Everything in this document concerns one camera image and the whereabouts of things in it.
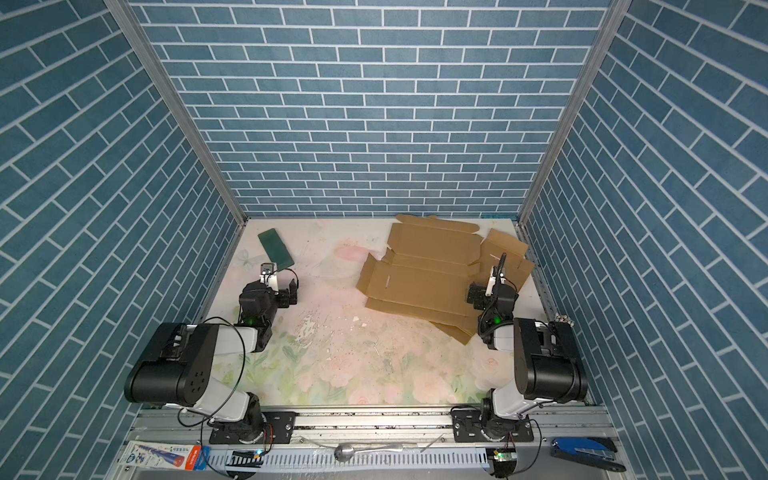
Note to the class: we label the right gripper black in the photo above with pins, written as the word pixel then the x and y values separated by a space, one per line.
pixel 480 291

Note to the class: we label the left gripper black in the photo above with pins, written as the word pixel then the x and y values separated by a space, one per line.
pixel 285 294

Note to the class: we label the cardboard box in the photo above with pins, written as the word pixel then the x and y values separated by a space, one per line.
pixel 518 269
pixel 425 272

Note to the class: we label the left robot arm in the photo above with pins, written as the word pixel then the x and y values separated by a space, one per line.
pixel 198 368

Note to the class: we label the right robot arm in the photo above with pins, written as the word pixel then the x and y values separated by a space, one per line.
pixel 547 364

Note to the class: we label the green sponge block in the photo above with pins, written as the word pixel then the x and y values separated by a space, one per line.
pixel 276 249

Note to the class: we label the white printed package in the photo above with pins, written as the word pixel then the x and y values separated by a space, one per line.
pixel 162 456

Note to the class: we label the metal spoon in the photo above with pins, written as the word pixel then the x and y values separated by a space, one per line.
pixel 345 452

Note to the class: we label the blue black pliers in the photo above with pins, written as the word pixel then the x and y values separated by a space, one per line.
pixel 597 452

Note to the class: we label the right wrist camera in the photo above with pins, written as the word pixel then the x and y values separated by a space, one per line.
pixel 497 276

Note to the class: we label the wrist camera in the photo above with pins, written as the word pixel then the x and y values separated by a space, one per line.
pixel 268 275
pixel 497 276

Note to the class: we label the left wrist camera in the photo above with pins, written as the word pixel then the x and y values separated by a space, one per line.
pixel 268 275

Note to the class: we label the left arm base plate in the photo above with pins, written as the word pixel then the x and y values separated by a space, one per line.
pixel 268 428

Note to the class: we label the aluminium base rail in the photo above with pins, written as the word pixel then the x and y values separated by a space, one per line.
pixel 387 425

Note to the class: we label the white slotted cable duct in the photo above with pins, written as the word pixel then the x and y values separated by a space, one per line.
pixel 314 460

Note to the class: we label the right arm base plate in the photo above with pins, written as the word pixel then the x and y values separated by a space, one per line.
pixel 470 426

